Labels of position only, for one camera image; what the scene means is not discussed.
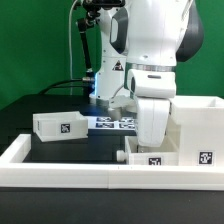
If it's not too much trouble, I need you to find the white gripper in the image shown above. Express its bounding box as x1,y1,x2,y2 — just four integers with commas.
135,97,170,147

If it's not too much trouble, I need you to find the white drawer with knob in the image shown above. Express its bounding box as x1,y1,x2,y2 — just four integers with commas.
116,136,179,166

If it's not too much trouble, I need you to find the white drawer cabinet box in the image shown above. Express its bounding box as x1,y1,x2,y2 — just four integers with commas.
166,96,224,167

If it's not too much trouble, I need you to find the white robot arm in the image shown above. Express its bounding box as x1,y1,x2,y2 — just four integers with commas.
90,0,203,147

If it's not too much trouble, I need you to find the white sheet with markers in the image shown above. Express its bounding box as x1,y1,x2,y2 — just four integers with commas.
87,116,135,130

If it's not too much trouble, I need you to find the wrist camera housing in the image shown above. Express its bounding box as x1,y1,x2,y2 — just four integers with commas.
108,96,136,121

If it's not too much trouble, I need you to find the white cable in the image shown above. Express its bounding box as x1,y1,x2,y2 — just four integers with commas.
67,0,81,96

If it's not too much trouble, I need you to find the white boundary fence frame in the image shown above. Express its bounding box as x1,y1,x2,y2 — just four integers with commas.
0,134,224,191

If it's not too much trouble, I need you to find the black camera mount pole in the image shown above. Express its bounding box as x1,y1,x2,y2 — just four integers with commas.
77,0,96,77

